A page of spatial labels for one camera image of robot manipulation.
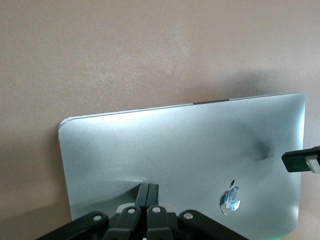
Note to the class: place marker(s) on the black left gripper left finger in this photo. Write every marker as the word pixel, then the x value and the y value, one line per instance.
pixel 127 220

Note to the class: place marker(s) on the brown table cover mat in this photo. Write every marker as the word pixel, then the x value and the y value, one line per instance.
pixel 100 50

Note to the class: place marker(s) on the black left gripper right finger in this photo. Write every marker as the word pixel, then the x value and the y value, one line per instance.
pixel 160 222

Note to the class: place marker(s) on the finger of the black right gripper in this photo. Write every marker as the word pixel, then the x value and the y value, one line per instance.
pixel 295 162

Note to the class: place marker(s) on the grey laptop with black keyboard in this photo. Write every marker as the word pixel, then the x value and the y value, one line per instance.
pixel 175 150

